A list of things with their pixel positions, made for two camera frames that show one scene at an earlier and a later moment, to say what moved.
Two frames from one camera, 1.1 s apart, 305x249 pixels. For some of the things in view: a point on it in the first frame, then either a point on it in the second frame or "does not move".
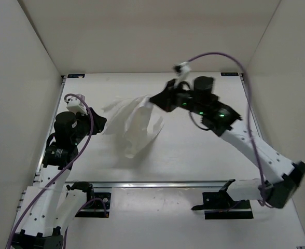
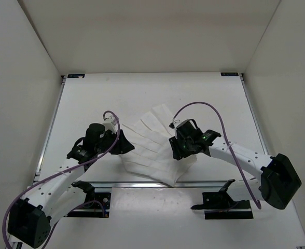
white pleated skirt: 127,121 → 152,156
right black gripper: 165,100 → 178,153
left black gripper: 100,121 → 123,145
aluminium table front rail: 219,184 does not move
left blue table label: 78,75 does not move
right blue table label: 229,74 does not move
